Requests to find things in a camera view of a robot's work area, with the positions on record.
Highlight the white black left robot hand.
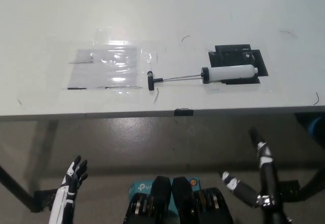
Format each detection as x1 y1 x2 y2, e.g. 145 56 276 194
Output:
48 154 89 224

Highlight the black teal right robot hand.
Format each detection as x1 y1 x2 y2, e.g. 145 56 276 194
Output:
218 126 291 224

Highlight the small white air pump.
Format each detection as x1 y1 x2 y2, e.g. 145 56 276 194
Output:
147 65 259 92

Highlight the black floor tape patch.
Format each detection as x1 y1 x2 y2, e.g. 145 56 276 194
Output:
276 180 303 202
30 188 57 213

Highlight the blue round object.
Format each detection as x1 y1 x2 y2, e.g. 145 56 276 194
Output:
308 117 325 136

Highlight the short black tape strip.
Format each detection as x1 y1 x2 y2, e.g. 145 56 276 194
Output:
174 108 194 116

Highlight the clear plastic sheet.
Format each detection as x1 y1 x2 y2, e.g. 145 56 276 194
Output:
61 41 154 91

